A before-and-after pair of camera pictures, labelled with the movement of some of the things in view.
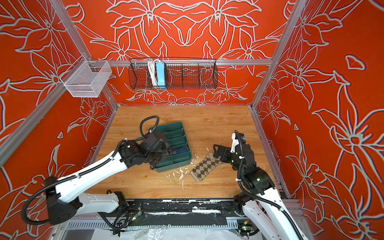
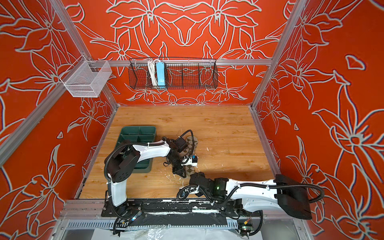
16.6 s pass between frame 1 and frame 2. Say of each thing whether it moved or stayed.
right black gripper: moved
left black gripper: moved
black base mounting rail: stayed
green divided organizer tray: moved
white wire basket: stayed
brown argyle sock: moved
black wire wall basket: stayed
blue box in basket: stayed
